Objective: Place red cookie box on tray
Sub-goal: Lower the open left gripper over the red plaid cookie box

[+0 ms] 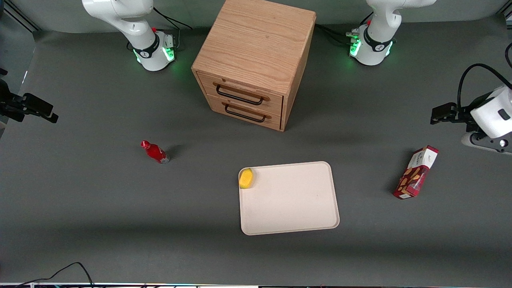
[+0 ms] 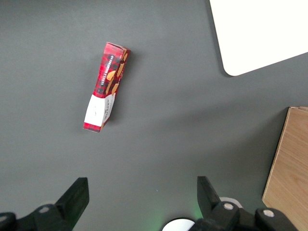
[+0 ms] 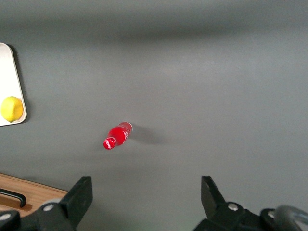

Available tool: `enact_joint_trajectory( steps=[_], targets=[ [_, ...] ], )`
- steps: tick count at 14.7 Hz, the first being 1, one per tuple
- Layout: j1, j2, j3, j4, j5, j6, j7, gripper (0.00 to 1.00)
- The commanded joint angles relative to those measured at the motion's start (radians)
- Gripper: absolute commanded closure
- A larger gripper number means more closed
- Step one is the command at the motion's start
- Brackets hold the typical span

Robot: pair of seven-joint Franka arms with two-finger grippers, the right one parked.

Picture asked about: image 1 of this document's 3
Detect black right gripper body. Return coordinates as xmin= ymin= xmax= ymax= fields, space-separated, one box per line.
xmin=0 ymin=68 xmax=25 ymax=124

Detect red cookie box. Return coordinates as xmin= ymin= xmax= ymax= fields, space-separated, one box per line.
xmin=393 ymin=145 xmax=439 ymax=200

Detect beige plastic tray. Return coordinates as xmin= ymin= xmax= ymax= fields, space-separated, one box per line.
xmin=238 ymin=161 xmax=340 ymax=236

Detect red soda bottle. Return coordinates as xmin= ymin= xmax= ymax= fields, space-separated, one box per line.
xmin=140 ymin=140 xmax=170 ymax=164

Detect wooden drawer cabinet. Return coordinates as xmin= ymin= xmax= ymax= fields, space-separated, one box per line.
xmin=191 ymin=0 xmax=317 ymax=132

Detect yellow lemon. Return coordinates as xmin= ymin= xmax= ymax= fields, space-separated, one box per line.
xmin=239 ymin=168 xmax=254 ymax=189

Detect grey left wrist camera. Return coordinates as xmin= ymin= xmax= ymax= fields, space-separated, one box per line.
xmin=461 ymin=130 xmax=512 ymax=156

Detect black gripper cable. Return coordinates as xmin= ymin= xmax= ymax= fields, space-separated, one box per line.
xmin=457 ymin=63 xmax=512 ymax=109

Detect black arm base cables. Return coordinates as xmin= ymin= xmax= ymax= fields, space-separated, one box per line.
xmin=315 ymin=11 xmax=374 ymax=47
xmin=153 ymin=6 xmax=193 ymax=50

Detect thin black cable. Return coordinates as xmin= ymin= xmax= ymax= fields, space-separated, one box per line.
xmin=15 ymin=262 xmax=95 ymax=288

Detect wooden drawer with black handle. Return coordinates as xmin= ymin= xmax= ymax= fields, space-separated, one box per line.
xmin=206 ymin=94 xmax=282 ymax=130
xmin=198 ymin=72 xmax=284 ymax=116

